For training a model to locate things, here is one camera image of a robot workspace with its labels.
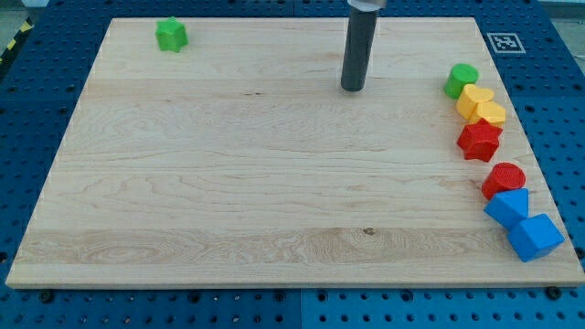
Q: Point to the yellow hexagon block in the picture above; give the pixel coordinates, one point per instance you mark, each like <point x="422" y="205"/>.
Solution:
<point x="491" y="111"/>

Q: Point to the red star block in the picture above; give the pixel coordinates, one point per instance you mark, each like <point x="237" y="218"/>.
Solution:
<point x="479" y="141"/>

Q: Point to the black bolt bottom right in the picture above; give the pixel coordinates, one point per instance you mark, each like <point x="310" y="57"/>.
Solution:
<point x="553" y="293"/>

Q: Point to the blue cube block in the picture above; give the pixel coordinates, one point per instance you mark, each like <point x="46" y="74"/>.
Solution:
<point x="535" y="237"/>

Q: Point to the black bolt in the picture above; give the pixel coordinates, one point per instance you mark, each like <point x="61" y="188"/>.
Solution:
<point x="553" y="293"/>
<point x="46" y="296"/>

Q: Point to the red cylinder block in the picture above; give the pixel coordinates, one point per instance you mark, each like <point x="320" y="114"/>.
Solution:
<point x="503" y="177"/>

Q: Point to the yellow black hazard tape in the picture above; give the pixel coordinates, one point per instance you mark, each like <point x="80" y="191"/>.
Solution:
<point x="17" y="42"/>

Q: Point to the yellow heart block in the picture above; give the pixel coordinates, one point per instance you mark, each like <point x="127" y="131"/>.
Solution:
<point x="470" y="97"/>

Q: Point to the blue triangle block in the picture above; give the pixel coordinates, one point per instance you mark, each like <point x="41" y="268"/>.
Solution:
<point x="509" y="208"/>

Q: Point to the light wooden board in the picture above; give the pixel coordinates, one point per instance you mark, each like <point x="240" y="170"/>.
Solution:
<point x="239" y="162"/>

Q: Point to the green star block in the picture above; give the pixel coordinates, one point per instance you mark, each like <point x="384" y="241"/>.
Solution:
<point x="171" y="34"/>

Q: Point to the white fiducial marker tag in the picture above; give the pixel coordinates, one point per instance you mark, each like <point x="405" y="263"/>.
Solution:
<point x="505" y="43"/>

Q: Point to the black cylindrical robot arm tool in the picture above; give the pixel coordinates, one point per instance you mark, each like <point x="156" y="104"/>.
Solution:
<point x="360" y="33"/>

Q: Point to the green cylinder block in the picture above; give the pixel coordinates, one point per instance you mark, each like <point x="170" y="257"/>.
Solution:
<point x="460" y="75"/>

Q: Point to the black bolt bottom left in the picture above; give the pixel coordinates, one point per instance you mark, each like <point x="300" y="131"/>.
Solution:
<point x="46" y="296"/>

